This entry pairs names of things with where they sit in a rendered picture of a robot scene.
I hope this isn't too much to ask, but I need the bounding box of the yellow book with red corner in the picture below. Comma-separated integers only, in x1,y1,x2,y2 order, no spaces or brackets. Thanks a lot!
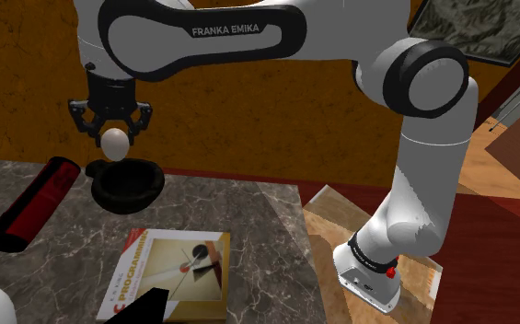
95,226,232,324

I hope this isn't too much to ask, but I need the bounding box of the black bowl with handle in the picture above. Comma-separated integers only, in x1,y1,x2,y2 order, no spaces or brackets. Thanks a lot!
85,156,167,216

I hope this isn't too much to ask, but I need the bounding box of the grey framed wall picture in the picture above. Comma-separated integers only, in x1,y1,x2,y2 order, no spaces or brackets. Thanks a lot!
406,0,520,69

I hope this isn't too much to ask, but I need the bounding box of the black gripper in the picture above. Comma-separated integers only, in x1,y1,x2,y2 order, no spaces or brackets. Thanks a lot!
67,70,155,149

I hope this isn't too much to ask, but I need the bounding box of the white egg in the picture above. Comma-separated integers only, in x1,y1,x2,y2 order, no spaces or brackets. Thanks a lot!
100,127,131,162

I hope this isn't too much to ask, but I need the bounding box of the red and black cylinder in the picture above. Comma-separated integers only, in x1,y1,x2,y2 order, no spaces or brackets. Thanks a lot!
0,155,83,254

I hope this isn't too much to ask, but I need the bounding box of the wood patterned robot stand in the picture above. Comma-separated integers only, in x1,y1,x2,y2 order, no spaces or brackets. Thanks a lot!
302,183,445,324

